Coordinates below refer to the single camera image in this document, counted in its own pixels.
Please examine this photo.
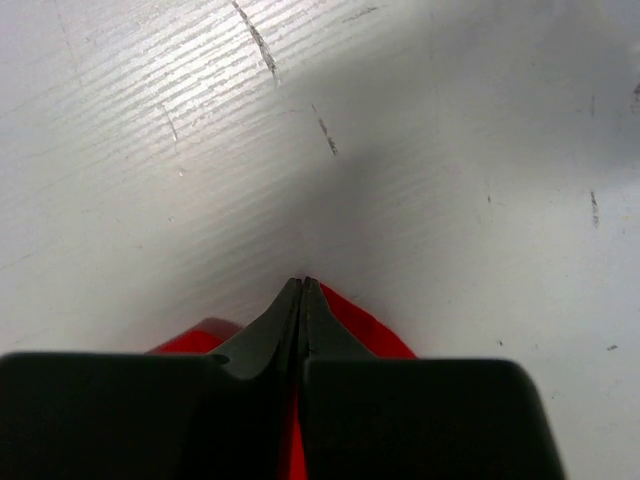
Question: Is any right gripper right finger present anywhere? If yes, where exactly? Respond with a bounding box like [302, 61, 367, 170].
[298, 278, 565, 479]

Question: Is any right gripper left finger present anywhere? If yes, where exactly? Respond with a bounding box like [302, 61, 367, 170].
[1, 279, 302, 479]

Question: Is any red t shirt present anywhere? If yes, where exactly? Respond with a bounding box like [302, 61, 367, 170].
[150, 283, 416, 479]

